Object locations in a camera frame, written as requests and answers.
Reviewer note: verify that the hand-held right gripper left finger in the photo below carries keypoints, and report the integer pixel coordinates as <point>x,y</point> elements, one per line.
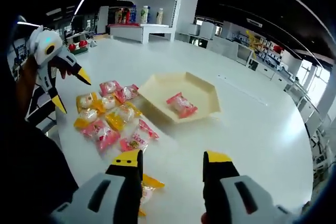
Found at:
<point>113,197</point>

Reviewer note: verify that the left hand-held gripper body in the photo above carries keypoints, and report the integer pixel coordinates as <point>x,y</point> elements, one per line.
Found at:
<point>43,41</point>

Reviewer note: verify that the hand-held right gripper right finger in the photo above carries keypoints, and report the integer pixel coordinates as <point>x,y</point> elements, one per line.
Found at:
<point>233,197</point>

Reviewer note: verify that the yellow marshmallow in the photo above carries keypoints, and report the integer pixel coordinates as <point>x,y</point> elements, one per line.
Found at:
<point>148,190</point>

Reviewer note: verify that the pile of marshmallows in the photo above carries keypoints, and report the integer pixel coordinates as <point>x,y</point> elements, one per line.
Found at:
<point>101,132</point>

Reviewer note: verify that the beige hexagonal bowl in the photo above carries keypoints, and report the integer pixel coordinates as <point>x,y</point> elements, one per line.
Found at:
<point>157,90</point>

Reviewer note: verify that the pink marshmallow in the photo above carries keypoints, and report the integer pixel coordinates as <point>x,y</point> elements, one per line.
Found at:
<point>181,104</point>

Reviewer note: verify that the person's left hand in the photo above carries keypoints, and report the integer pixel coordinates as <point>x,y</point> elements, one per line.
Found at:
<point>63,72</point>

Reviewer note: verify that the person's right hand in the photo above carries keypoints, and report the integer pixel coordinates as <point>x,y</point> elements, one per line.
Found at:
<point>205,218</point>

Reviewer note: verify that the green tray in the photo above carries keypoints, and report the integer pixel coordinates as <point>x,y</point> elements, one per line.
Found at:
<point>78,51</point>

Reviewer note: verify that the red toy apple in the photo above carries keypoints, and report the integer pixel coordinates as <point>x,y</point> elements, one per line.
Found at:
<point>83,43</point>
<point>71,47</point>

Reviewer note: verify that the small white object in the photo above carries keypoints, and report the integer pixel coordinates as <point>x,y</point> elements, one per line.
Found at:
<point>93,43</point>

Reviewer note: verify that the blue bottle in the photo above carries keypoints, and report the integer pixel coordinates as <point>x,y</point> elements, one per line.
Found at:
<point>133,14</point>

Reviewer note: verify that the person in black shirt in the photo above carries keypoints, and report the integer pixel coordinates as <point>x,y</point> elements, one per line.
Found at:
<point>31,169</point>

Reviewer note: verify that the white bottle green label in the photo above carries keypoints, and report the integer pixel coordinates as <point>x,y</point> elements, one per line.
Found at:
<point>144,14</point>

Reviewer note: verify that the cream white bottle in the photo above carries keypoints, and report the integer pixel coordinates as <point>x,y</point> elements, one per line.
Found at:
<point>160,16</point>

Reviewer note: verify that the white display shelf unit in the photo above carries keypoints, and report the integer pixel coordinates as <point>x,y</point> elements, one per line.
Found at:
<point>186,6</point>

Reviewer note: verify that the white box appliance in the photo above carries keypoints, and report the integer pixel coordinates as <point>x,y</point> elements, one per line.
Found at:
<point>207,28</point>

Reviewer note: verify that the red storage box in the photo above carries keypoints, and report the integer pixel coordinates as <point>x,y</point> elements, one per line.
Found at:
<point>278,48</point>

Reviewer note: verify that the yellow lattice stand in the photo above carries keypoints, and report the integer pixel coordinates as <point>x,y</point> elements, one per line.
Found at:
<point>252,40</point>

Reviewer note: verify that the ceiling air vent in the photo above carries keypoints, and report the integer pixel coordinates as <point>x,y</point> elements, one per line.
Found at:
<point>254,22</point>

